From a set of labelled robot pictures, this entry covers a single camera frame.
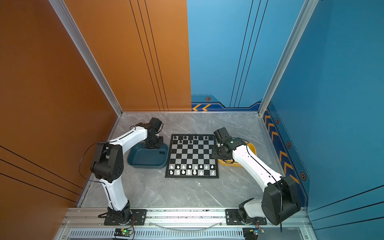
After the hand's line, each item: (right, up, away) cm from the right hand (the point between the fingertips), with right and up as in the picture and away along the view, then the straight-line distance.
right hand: (214, 154), depth 84 cm
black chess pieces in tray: (-32, -1, +13) cm, 34 cm away
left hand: (-34, +3, +12) cm, 36 cm away
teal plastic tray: (-44, -3, +5) cm, 44 cm away
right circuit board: (+16, -35, -13) cm, 41 cm away
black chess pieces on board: (-15, +7, +18) cm, 25 cm away
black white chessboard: (-14, -3, +10) cm, 18 cm away
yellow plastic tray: (+5, 0, -20) cm, 20 cm away
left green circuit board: (-44, -35, -13) cm, 57 cm away
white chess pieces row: (-13, -10, +3) cm, 16 cm away
